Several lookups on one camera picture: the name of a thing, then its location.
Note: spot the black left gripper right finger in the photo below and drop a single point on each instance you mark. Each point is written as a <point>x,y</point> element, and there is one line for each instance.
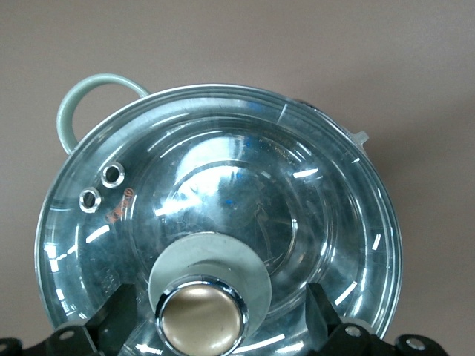
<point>341,341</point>

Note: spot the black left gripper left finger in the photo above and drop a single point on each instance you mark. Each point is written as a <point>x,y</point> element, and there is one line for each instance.
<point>92,341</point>

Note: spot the glass lid with brass knob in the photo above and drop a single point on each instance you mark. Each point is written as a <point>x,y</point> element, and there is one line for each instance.
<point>259,185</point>

